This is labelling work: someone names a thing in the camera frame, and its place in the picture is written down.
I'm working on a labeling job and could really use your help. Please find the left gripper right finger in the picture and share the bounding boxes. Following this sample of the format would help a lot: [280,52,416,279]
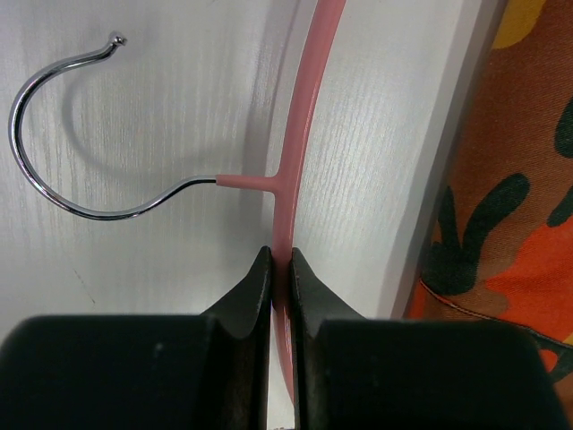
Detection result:
[290,250,564,429]

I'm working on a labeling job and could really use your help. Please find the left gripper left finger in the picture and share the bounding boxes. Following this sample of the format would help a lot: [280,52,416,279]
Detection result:
[1,247,272,429]

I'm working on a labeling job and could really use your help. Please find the orange camouflage trousers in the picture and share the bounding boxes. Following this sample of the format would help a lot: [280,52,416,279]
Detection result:
[408,1,572,404]

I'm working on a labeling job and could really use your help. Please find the pink plastic hanger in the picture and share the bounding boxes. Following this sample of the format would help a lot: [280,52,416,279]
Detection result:
[8,1,345,429]

